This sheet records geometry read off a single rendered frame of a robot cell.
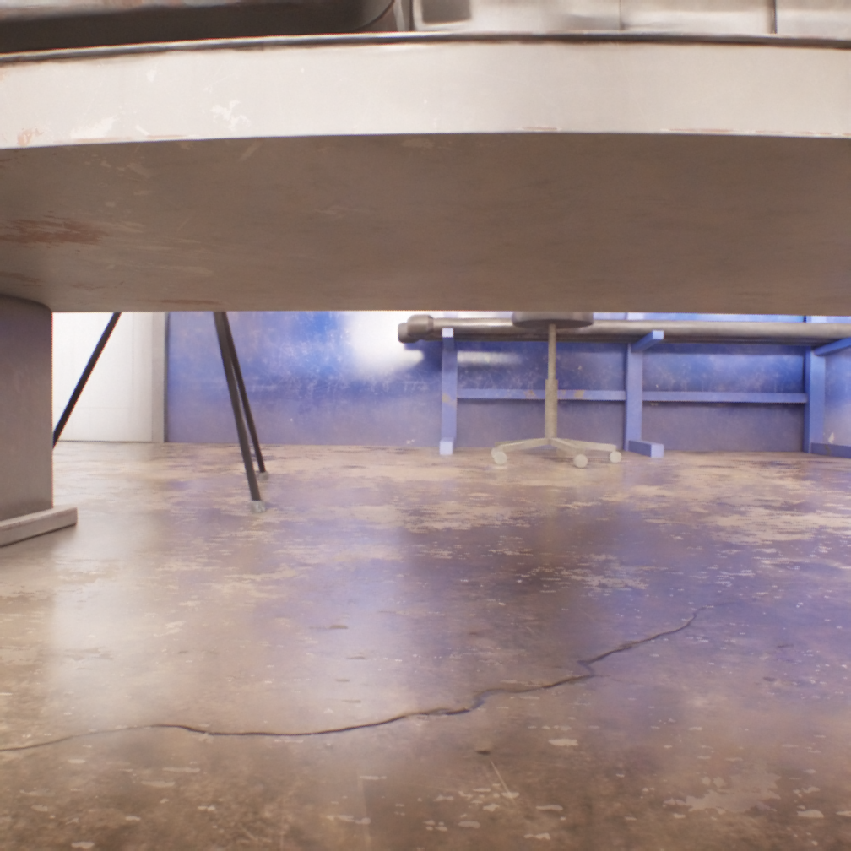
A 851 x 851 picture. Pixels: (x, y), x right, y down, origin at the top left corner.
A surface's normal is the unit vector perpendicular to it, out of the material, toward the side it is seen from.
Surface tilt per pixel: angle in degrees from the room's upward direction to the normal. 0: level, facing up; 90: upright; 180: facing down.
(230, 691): 0
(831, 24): 90
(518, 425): 90
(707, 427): 90
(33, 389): 90
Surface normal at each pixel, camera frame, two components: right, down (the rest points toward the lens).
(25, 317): 1.00, 0.01
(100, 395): -0.06, 0.03
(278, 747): 0.01, -1.00
